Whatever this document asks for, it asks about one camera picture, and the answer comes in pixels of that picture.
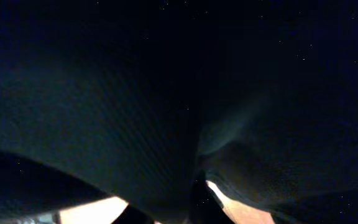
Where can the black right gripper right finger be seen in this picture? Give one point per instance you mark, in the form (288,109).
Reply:
(204,207)

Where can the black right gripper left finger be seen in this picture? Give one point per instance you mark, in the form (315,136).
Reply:
(131,215)

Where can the black t-shirt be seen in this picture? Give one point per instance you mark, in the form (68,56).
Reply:
(136,99)

